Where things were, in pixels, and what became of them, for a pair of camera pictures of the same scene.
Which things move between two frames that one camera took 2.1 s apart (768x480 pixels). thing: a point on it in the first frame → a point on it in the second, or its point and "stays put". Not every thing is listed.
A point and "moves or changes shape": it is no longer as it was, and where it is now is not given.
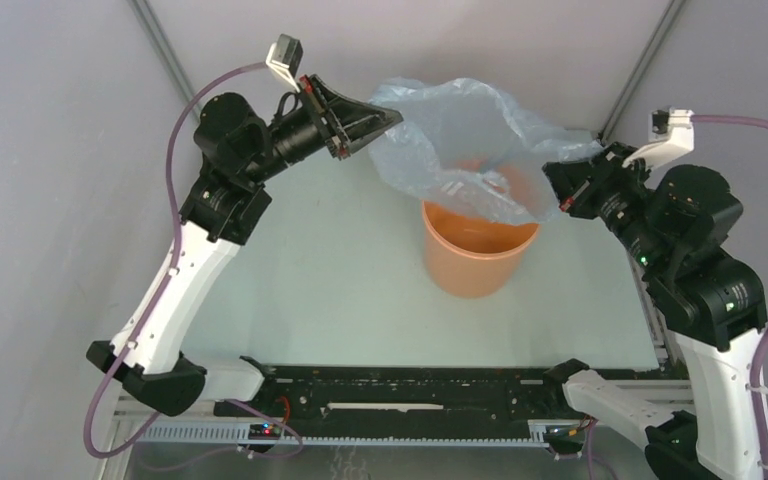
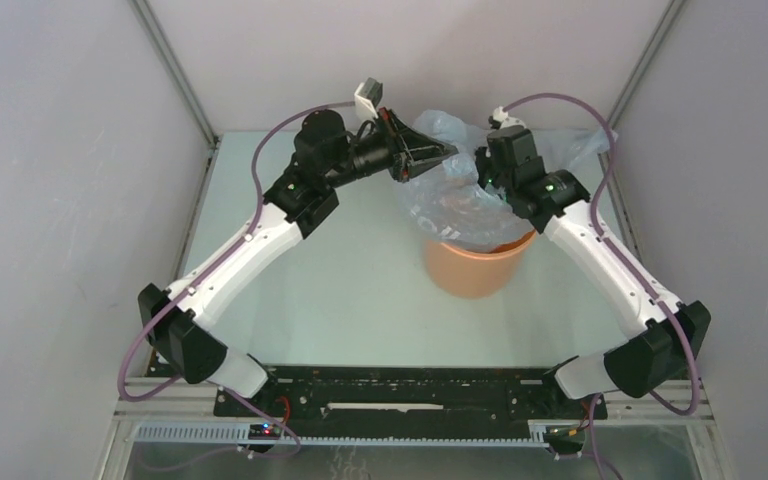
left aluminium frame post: [157, 37] stays put
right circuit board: [564, 433] stays put
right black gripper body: [622, 188] → [487, 176]
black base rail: [414, 393] stays put
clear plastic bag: [468, 145] moves or changes shape
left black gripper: [356, 122] → [402, 169]
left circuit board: [265, 431] stays put
